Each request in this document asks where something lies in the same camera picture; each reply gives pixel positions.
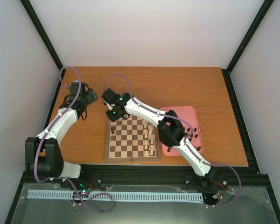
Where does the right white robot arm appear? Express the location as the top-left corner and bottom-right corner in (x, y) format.
(102, 88), (217, 189)

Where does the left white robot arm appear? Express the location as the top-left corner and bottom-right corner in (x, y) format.
(25, 81), (98, 188)

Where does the wooden chess board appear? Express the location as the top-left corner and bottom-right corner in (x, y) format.
(105, 115), (161, 162)

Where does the pink plastic tray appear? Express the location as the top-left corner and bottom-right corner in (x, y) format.
(160, 106), (204, 154)

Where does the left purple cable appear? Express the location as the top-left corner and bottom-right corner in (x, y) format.
(34, 65), (114, 213)

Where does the light blue cable duct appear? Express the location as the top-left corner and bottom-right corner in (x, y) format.
(27, 189), (203, 203)

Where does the black aluminium frame rail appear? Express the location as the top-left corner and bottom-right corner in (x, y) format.
(21, 164), (270, 187)

